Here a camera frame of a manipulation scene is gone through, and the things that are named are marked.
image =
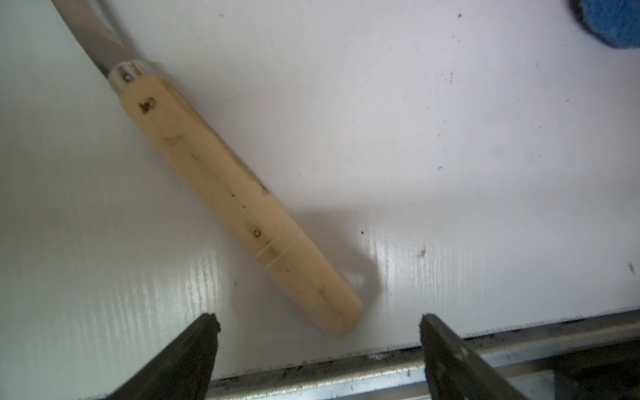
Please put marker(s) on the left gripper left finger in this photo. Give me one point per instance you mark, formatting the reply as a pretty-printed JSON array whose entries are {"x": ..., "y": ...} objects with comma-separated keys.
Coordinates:
[{"x": 182, "y": 370}]

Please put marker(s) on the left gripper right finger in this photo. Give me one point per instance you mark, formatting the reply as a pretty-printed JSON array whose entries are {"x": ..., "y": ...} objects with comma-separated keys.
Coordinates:
[{"x": 453, "y": 370}]

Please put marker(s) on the blue microfiber rag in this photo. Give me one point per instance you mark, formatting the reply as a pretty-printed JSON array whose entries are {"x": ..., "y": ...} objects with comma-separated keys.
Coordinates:
[{"x": 614, "y": 22}]

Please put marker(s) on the aluminium front rail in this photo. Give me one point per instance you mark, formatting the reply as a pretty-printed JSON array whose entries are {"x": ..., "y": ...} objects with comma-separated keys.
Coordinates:
[{"x": 591, "y": 358}]

